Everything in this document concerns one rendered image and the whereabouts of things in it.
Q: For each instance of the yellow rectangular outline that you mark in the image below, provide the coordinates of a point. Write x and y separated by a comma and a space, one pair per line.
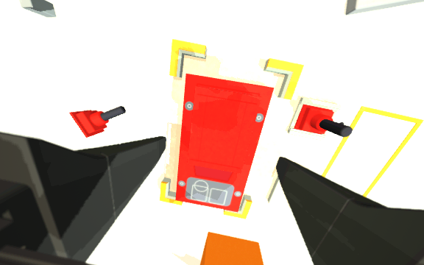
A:
397, 152

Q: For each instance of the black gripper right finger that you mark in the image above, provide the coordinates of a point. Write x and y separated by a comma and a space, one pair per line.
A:
343, 227

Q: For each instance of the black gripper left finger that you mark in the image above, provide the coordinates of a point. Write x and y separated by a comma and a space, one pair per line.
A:
80, 193

